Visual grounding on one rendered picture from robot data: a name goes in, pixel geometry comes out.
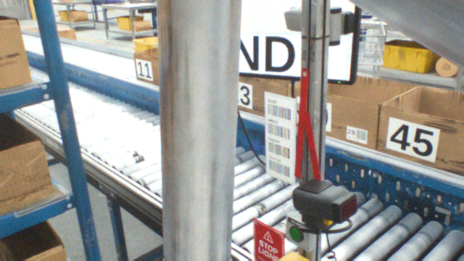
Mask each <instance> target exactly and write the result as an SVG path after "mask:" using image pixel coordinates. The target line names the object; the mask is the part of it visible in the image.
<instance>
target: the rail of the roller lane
mask: <svg viewBox="0 0 464 261"><path fill-rule="evenodd" d="M14 113H15V116H16V119H17V121H18V122H19V123H21V124H23V125H24V126H25V127H26V128H28V129H29V130H31V131H32V132H34V133H35V134H36V135H37V136H39V137H40V138H41V139H42V142H43V143H45V144H46V145H47V146H49V147H50V148H52V149H53V150H54V151H56V152H57V153H59V154H60V155H62V156H63V157H65V154H64V150H63V146H62V140H61V136H60V135H59V134H57V133H55V132H54V131H52V130H51V129H49V128H47V127H46V126H45V125H42V124H41V123H39V122H38V121H36V120H34V119H33V118H31V117H30V116H28V115H27V114H25V113H24V112H22V111H20V110H19V109H16V110H15V111H14ZM46 138H48V139H49V140H51V141H53V142H54V143H55V144H57V148H58V149H56V148H55V147H54V146H52V145H51V144H49V143H48V142H47V139H46ZM80 151H81V155H82V160H83V163H84V167H85V171H86V173H88V174H89V175H90V176H92V177H93V178H95V179H96V180H97V181H99V182H100V183H102V184H103V185H105V186H106V187H107V188H109V189H110V190H112V191H113V192H115V193H116V194H117V195H119V196H120V197H122V198H123V199H124V200H125V201H127V202H129V203H130V204H132V205H133V206H134V207H136V208H137V209H138V210H140V211H142V212H143V213H144V214H145V215H147V216H149V217H150V218H151V219H152V220H154V221H155V222H157V223H159V224H160V225H161V226H162V227H163V224H162V199H161V198H160V197H158V196H157V195H155V194H153V193H152V192H150V191H149V190H147V189H146V188H144V187H143V186H141V185H139V184H137V183H136V182H135V181H132V180H131V179H130V178H128V177H126V176H125V175H123V174H122V173H120V172H118V171H117V170H115V169H114V168H112V167H110V166H109V165H107V164H106V163H104V162H102V161H101V160H100V159H98V158H96V157H95V156H93V155H92V154H89V153H88V152H87V151H85V150H83V149H80ZM231 259H232V261H256V260H254V256H253V255H252V254H250V253H248V252H247V251H245V250H244V249H242V248H241V247H239V246H237V245H236V244H233V243H232V242H231Z"/></svg>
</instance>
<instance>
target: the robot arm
mask: <svg viewBox="0 0 464 261"><path fill-rule="evenodd" d="M347 1H350V2H351V3H353V4H354V5H356V6H358V7H359V8H361V9H363V10H365V11H366V12H368V13H369V14H371V15H373V16H374V17H376V18H378V19H379V20H381V21H382V22H385V23H386V24H387V25H389V26H391V27H393V28H394V29H396V30H398V31H399V32H400V33H404V34H405V35H406V36H408V37H410V38H411V39H413V40H415V41H417V42H418V43H420V44H422V45H423V46H425V47H426V48H428V49H430V50H432V51H433V52H435V53H437V54H438V55H440V56H441V57H444V59H445V60H447V61H448V62H451V63H452V64H454V65H455V66H457V67H459V68H460V69H462V70H464V0H347ZM242 4H243V0H157V40H158V67H159V119H160V146H161V173H162V224H163V251H164V253H163V255H162V256H161V257H160V258H159V259H158V261H232V259H231V237H232V220H233V204H234V188H235V171H236V138H237V121H238V104H239V72H240V54H241V21H242Z"/></svg>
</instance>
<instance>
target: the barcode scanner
mask: <svg viewBox="0 0 464 261"><path fill-rule="evenodd" d="M292 199H293V205H294V208H295V209H296V210H298V211H300V212H303V215H304V221H305V224H304V225H302V226H300V227H299V231H301V232H305V233H313V234H317V235H320V234H322V230H327V229H329V228H330V227H331V225H332V221H334V222H335V223H338V224H342V223H343V222H344V221H346V220H348V219H349V218H350V217H352V216H353V215H354V214H356V213H357V197H356V193H354V192H351V191H349V192H348V191H347V190H346V189H344V188H340V187H337V186H333V184H332V183H328V182H325V181H319V180H315V179H312V180H310V181H307V182H305V183H303V184H302V185H300V186H297V187H296V188H295V189H294V190H293V191H292Z"/></svg>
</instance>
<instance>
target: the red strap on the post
mask: <svg viewBox="0 0 464 261"><path fill-rule="evenodd" d="M309 72H310V70H308V69H305V68H302V80H301V91H300V101H299V121H298V132H297V152H296V162H295V173H294V176H295V177H297V178H299V179H301V173H302V155H303V146H304V137H305V130H306V134H307V142H308V146H309V150H310V158H311V162H312V169H313V174H314V178H315V180H319V181H321V176H320V168H319V164H318V157H317V152H316V148H315V141H314V136H313V132H312V125H311V120H310V113H309V112H306V109H307V91H308V82H309Z"/></svg>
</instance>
